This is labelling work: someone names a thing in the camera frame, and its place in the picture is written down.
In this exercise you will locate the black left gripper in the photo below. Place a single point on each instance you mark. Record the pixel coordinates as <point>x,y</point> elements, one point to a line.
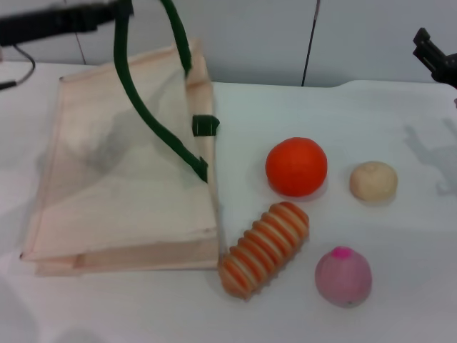
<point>43,25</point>

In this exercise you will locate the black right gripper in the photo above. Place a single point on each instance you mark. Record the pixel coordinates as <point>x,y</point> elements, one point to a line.
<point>448,71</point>

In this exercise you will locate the pink peach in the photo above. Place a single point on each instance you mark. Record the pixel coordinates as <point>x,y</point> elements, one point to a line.
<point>342,278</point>

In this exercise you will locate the small beige round bun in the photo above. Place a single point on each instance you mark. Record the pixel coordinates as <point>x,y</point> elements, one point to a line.
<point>373,180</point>

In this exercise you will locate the orange fruit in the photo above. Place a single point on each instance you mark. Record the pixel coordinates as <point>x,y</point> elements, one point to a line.
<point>296,166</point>

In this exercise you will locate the orange striped bread loaf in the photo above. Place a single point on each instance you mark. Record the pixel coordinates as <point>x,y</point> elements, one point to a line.
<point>264,250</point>

